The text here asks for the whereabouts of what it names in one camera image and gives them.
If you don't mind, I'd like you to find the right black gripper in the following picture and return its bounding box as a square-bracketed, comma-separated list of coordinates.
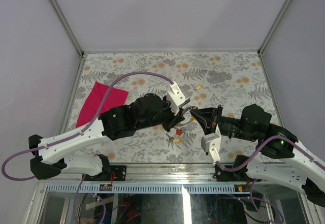
[189, 104, 256, 141]

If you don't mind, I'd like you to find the metal spiral keyring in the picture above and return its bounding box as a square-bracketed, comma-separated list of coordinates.
[176, 106, 198, 129]

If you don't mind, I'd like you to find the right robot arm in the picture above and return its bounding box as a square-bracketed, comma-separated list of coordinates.
[190, 104, 324, 207]

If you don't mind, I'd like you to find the pink folded cloth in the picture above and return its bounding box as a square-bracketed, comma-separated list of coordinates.
[75, 81, 129, 129]

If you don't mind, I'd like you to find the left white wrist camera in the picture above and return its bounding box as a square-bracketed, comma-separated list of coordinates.
[167, 81, 190, 115]

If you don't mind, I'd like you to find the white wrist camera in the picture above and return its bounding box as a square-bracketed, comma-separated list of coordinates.
[201, 125, 222, 165]
[167, 81, 190, 115]

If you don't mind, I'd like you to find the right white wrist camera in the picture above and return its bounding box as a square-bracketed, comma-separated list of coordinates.
[201, 125, 222, 165]

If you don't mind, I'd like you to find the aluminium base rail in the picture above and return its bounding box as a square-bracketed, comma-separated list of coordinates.
[38, 162, 254, 183]

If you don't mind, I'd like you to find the white slotted cable duct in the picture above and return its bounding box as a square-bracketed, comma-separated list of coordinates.
[47, 183, 236, 194]

